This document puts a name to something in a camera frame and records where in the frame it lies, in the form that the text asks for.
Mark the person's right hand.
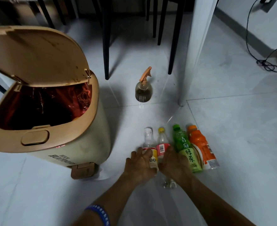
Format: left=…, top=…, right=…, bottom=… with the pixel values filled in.
left=158, top=146, right=193, bottom=183

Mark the person's left hand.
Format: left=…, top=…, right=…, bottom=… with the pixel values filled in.
left=124, top=148, right=156, bottom=184

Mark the clear bottle yellow cap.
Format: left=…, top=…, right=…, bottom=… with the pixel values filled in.
left=156, top=127, right=177, bottom=189

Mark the clear bottle white cap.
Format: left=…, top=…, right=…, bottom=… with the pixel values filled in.
left=142, top=128, right=160, bottom=172

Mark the person's right forearm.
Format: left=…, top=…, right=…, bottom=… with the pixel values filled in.
left=176, top=176, right=256, bottom=226

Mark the person's left forearm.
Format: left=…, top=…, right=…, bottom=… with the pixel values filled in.
left=73, top=172, right=140, bottom=226

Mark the green tea bottle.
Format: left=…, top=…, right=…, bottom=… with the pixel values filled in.
left=172, top=124, right=203, bottom=173

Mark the orange juice bottle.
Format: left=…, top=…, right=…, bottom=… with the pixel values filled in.
left=187, top=125, right=220, bottom=170

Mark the brown spray bottle orange nozzle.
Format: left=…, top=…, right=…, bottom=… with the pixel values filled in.
left=135, top=66, right=153, bottom=103

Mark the blue wristband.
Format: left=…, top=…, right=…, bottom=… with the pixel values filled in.
left=85, top=204, right=111, bottom=226

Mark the red plastic bin liner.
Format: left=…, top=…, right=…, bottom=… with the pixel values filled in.
left=0, top=82, right=93, bottom=131

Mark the white table leg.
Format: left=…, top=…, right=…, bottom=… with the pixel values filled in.
left=178, top=0, right=220, bottom=106

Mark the black chair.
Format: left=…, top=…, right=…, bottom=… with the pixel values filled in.
left=36, top=0, right=67, bottom=29
left=91, top=0, right=186, bottom=80

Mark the beige trash can lid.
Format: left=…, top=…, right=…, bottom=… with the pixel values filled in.
left=0, top=26, right=92, bottom=87

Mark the black power cable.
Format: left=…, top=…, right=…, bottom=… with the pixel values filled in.
left=245, top=0, right=277, bottom=73

